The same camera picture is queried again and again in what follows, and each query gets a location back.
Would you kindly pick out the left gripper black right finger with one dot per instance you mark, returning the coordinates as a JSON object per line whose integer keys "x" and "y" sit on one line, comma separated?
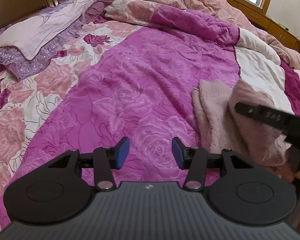
{"x": 236, "y": 187}

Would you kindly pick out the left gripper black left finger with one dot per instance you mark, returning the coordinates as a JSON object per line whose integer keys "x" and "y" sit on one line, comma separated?
{"x": 64, "y": 186}

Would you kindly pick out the lilac lace pillow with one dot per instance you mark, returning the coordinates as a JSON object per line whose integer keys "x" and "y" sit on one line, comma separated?
{"x": 27, "y": 47}

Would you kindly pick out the magenta floral patchwork quilt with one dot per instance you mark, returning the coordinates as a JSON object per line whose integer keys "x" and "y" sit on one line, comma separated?
{"x": 131, "y": 73}

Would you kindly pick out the long wooden side cabinet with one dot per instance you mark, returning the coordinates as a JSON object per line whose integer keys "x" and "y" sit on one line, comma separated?
{"x": 260, "y": 20}

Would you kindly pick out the pink knitted cardigan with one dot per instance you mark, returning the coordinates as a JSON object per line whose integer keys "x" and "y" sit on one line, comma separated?
{"x": 221, "y": 127}

